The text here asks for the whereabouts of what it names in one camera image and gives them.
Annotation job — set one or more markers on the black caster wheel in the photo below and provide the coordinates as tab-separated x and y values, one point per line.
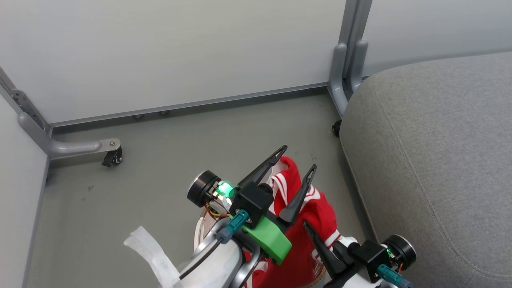
113	158
336	128

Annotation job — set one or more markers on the grey fabric sofa seat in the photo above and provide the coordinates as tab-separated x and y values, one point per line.
432	160

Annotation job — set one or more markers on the grey metal partition post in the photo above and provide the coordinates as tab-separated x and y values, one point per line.
348	60

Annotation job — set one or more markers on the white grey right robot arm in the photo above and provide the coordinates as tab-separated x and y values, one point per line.
356	284

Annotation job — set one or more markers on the red clothing with white stripes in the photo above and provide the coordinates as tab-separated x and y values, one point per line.
316	216

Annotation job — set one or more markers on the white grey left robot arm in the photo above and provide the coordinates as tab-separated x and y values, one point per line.
224	266

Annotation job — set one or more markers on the cream laundry basket brown rim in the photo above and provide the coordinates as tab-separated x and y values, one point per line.
198	234

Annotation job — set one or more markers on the grey metal partition rail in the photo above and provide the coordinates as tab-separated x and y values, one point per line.
192	104

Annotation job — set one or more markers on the grey metal partition leg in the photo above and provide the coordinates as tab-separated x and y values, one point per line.
72	147

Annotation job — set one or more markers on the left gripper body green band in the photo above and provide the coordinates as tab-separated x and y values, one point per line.
256	200

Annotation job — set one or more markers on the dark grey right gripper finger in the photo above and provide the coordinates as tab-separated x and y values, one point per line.
326	256

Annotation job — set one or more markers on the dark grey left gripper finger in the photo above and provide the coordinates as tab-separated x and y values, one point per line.
264	168
298	200

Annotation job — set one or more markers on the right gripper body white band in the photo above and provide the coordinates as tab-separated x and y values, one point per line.
368	254

